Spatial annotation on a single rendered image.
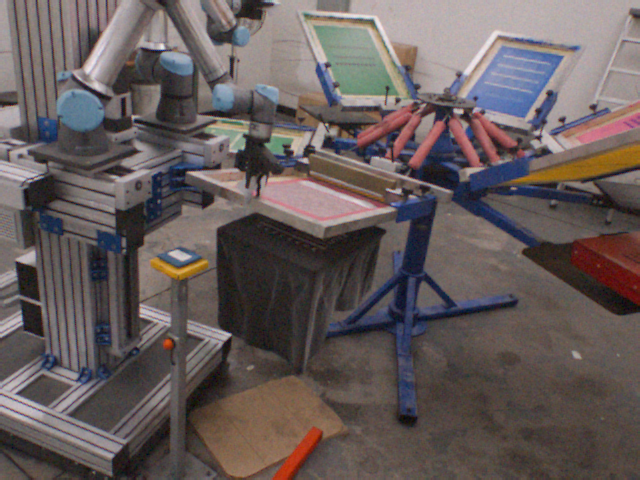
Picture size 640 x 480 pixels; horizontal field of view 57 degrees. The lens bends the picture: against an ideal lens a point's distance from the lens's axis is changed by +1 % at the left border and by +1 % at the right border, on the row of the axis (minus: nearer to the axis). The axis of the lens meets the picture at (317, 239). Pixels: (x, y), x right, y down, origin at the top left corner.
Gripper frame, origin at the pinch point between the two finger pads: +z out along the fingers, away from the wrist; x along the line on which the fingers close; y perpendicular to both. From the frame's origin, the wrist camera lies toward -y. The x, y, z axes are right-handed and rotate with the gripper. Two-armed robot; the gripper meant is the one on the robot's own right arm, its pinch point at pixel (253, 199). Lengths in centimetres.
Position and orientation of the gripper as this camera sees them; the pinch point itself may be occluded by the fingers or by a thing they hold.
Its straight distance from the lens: 188.1
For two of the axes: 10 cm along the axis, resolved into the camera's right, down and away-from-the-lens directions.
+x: -5.6, 1.4, -8.2
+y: -8.1, -3.3, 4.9
